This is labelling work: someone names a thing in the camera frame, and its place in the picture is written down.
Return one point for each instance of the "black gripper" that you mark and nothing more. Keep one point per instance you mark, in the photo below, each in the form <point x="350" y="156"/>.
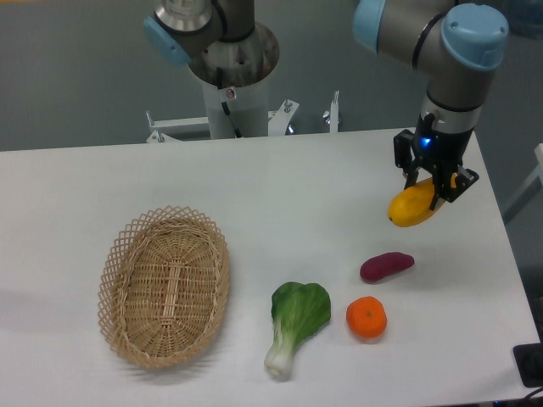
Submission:
<point x="436" y="151"/>

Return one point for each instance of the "yellow mango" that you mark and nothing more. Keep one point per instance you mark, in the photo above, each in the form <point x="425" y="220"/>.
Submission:
<point x="412" y="206"/>

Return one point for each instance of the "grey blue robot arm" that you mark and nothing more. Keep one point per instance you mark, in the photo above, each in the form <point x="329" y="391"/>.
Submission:
<point x="457" y="45"/>

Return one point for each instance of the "white furniture at right edge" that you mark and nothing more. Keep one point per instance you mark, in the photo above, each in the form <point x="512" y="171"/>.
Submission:
<point x="527" y="190"/>

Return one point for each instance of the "purple sweet potato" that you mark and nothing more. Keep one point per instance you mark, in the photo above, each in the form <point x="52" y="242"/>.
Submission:
<point x="385" y="265"/>

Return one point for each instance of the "orange tangerine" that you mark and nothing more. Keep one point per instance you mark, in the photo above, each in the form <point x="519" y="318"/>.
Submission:
<point x="366" y="318"/>

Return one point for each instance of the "green bok choy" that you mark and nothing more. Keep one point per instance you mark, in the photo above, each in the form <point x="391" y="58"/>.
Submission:
<point x="298" y="312"/>

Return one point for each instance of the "black device at table edge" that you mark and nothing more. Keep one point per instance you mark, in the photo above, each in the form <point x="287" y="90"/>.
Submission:
<point x="528" y="359"/>

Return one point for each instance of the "woven wicker basket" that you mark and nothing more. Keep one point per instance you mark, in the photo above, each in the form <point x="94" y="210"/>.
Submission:
<point x="164" y="288"/>

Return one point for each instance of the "white metal base frame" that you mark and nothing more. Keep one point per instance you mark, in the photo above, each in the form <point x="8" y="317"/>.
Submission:
<point x="279" y="123"/>

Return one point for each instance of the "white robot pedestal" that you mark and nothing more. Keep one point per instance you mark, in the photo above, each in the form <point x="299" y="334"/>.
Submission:
<point x="234" y="78"/>

